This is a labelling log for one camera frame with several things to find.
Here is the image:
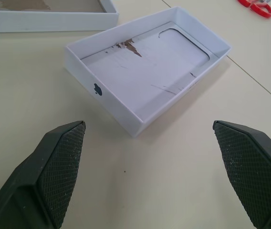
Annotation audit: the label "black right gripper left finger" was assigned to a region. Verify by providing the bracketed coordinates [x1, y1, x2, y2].
[0, 120, 86, 229]

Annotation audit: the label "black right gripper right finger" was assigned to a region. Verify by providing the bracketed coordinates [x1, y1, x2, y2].
[212, 120, 271, 229]

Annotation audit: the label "white phone box lid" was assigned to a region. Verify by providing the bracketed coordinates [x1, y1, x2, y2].
[64, 6, 232, 138]

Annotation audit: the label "red handled scissors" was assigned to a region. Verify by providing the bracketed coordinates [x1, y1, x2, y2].
[237, 0, 271, 19]

